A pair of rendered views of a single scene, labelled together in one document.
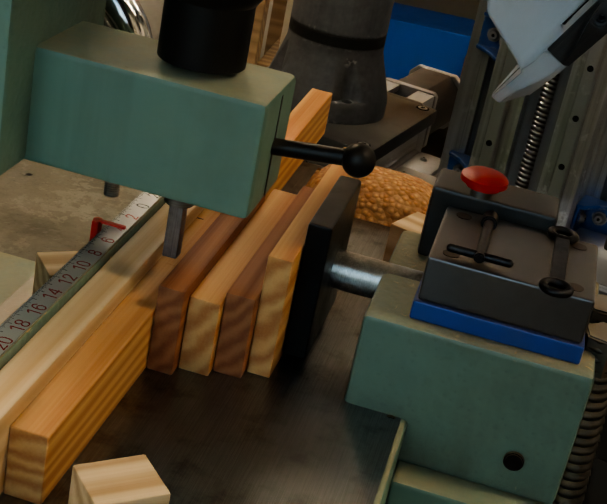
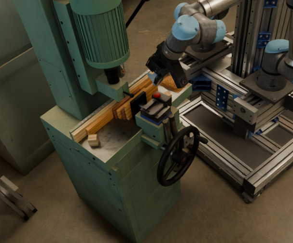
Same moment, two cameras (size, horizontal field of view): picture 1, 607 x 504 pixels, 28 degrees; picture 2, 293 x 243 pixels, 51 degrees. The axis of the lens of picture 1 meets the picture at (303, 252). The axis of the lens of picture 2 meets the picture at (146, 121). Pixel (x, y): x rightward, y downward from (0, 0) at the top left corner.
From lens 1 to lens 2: 0.89 m
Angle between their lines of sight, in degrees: 37
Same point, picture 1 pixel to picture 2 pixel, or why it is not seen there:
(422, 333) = (140, 118)
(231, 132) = (114, 92)
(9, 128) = (92, 89)
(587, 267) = (163, 111)
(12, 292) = not seen: hidden behind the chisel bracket
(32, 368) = (90, 121)
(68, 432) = (93, 128)
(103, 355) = (101, 118)
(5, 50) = (88, 82)
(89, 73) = (100, 83)
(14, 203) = not seen: hidden behind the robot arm
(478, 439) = (150, 132)
